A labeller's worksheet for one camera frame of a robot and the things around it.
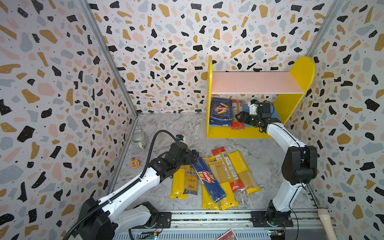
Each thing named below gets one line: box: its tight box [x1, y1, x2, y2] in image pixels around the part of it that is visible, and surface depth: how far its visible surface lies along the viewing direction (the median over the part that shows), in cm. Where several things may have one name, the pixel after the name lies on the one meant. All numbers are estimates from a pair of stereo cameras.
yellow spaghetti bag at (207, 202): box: [202, 156, 220, 210], surface depth 79 cm
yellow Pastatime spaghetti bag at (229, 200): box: [208, 159, 239, 211], surface depth 84 cm
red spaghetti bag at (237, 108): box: [231, 99, 245, 131], surface depth 96 cm
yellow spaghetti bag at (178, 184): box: [170, 168, 188, 200], surface depth 85 cm
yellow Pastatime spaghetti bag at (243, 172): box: [227, 149, 261, 195], surface depth 89 cm
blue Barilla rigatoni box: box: [209, 97, 233, 127], surface depth 97 cm
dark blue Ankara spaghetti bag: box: [183, 165, 198, 195], surface depth 86 cm
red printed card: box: [216, 229, 239, 240], surface depth 70 cm
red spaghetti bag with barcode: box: [211, 147, 245, 192], surface depth 91 cm
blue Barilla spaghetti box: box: [193, 157, 227, 203], surface depth 83 cm
